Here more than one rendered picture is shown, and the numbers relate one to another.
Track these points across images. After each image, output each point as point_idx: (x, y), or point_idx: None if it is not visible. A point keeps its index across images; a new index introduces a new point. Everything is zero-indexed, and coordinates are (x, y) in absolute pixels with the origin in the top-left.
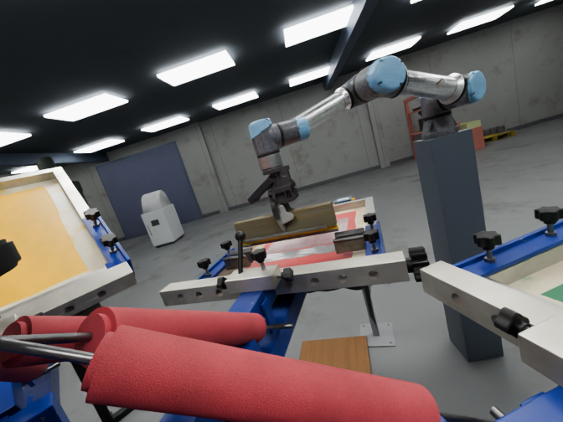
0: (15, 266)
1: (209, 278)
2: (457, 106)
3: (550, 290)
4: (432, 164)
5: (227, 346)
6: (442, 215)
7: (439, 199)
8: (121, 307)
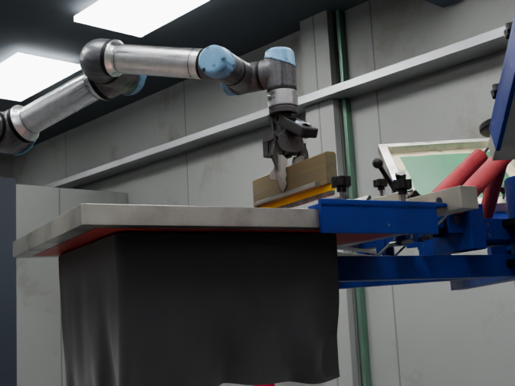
0: (481, 130)
1: (414, 197)
2: (5, 149)
3: None
4: (11, 217)
5: (449, 174)
6: (15, 309)
7: (13, 279)
8: (471, 152)
